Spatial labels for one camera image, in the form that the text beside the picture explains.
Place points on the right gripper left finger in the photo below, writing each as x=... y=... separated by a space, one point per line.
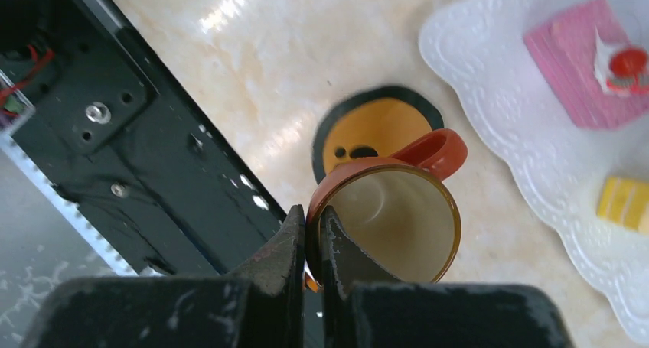
x=258 y=304

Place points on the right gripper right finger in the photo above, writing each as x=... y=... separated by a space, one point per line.
x=366 y=306

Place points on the small orange-rimmed mug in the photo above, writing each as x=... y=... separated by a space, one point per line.
x=395 y=208

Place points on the black orange round coaster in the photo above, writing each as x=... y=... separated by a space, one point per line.
x=373 y=123

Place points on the yellow white cake toy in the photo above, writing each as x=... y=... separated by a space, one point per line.
x=624 y=201

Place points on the pink cake toy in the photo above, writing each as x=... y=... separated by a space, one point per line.
x=597 y=73

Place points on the white three-tier serving stand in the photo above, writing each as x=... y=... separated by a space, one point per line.
x=476 y=47

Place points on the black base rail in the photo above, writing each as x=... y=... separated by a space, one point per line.
x=118 y=138

